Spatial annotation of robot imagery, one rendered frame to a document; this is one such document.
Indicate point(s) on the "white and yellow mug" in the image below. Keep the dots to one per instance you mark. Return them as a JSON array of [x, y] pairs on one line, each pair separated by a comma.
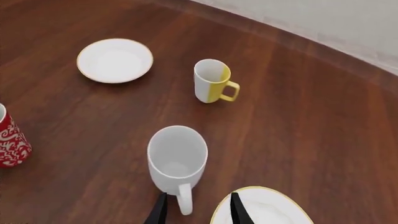
[[211, 81]]

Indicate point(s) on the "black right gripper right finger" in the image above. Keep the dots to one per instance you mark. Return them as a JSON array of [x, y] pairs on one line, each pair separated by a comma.
[[239, 212]]

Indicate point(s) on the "white plate with gold rim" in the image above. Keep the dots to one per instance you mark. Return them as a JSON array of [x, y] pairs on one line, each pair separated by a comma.
[[273, 207], [115, 61]]

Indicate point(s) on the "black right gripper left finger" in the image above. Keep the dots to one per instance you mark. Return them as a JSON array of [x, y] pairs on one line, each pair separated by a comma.
[[159, 211]]

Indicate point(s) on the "red and white patterned mug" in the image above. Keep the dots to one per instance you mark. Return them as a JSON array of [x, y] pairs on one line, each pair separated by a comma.
[[11, 143]]

